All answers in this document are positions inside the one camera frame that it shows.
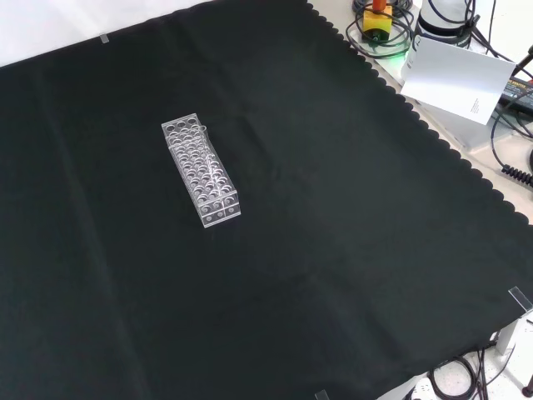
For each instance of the clear test tube rack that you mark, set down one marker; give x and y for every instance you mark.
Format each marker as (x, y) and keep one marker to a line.
(208, 187)

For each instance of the black cloth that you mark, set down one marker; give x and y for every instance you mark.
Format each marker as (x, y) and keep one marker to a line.
(291, 250)

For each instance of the yellow stop button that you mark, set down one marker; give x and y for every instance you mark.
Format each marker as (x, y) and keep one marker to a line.
(377, 23)

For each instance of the white board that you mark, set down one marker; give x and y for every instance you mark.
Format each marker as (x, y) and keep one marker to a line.
(454, 79)

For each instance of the white power strip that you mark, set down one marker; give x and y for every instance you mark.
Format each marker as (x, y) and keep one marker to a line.
(420, 389)

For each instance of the black power adapter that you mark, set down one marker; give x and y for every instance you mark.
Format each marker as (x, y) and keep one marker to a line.
(518, 93)

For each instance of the white box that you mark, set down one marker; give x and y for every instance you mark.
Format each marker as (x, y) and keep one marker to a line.
(514, 333)

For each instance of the pale grey base plate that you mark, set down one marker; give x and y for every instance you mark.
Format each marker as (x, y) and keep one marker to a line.
(462, 129)

